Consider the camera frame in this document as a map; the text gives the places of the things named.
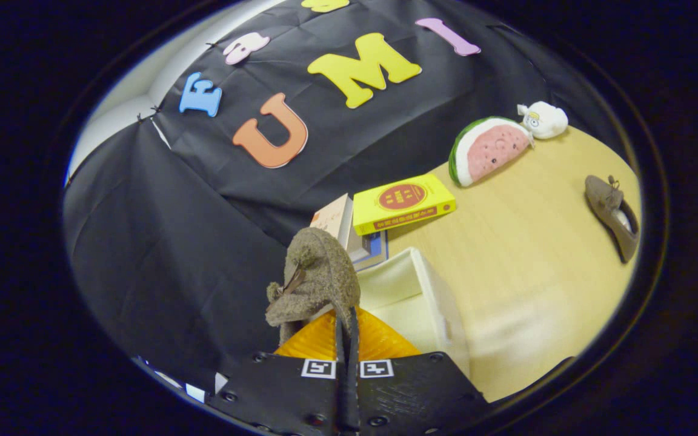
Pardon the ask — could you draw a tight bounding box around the blue book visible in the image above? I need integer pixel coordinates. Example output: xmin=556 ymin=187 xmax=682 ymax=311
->
xmin=352 ymin=230 xmax=390 ymax=272

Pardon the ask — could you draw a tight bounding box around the yellow book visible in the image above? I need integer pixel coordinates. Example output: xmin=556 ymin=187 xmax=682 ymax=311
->
xmin=352 ymin=173 xmax=457 ymax=237

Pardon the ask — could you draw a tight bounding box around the cream storage box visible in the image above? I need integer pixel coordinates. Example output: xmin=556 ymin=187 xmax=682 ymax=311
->
xmin=307 ymin=246 xmax=472 ymax=379

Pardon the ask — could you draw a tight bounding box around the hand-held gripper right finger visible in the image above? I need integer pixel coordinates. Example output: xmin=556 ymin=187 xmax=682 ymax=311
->
xmin=349 ymin=306 xmax=489 ymax=436

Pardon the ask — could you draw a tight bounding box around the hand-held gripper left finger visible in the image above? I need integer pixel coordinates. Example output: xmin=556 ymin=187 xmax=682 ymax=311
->
xmin=207 ymin=306 xmax=350 ymax=436

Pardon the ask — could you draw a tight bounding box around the white plush toy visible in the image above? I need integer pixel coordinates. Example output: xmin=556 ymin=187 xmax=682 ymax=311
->
xmin=517 ymin=101 xmax=570 ymax=140

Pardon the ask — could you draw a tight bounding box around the beige book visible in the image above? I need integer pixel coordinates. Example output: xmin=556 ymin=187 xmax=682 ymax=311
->
xmin=310 ymin=193 xmax=354 ymax=243

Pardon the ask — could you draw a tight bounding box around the brown fuzzy shoe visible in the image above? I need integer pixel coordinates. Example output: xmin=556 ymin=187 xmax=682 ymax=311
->
xmin=584 ymin=174 xmax=640 ymax=264
xmin=264 ymin=227 xmax=362 ymax=346

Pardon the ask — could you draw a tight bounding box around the watermelon slice plush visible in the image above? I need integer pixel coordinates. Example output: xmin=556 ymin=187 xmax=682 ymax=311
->
xmin=448 ymin=116 xmax=534 ymax=188

